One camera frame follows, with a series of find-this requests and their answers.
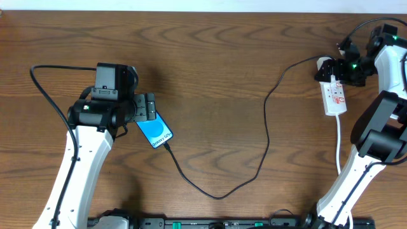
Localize blue Galaxy smartphone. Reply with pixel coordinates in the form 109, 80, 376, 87
136, 113, 174, 148

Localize black charging cable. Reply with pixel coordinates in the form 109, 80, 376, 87
162, 54, 335, 200

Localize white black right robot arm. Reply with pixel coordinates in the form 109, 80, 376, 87
303, 24, 406, 228

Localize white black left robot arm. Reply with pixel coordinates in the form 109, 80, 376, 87
34, 63, 156, 228

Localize white USB charger adapter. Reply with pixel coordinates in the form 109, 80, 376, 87
317, 57, 335, 72

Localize white power strip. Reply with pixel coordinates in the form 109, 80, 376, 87
320, 75, 347, 116

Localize white power strip cord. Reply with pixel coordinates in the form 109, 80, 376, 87
335, 114, 354, 229

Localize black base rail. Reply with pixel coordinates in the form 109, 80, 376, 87
87, 217, 376, 229

